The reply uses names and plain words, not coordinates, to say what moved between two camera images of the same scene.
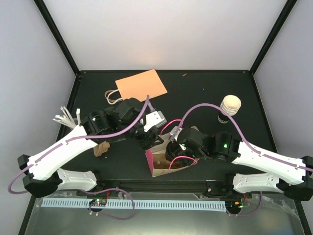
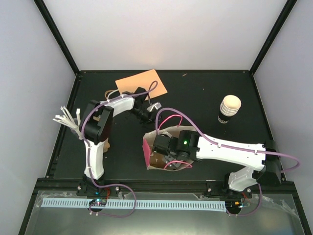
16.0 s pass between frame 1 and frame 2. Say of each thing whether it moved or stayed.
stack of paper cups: stayed
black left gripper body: moved
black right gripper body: moved
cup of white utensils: stayed
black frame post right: stayed
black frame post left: stayed
